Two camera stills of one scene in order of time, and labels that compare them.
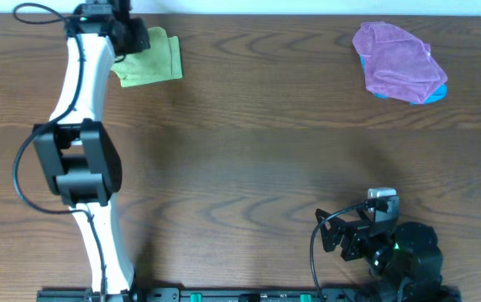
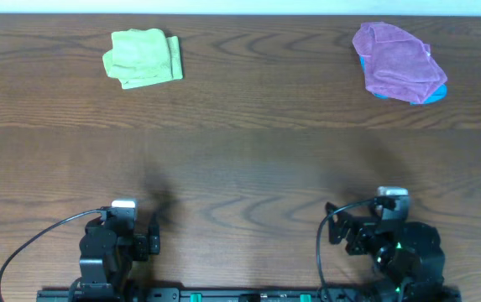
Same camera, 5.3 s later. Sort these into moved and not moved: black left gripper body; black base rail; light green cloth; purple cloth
Moved: black left gripper body
Not moved: light green cloth; black base rail; purple cloth
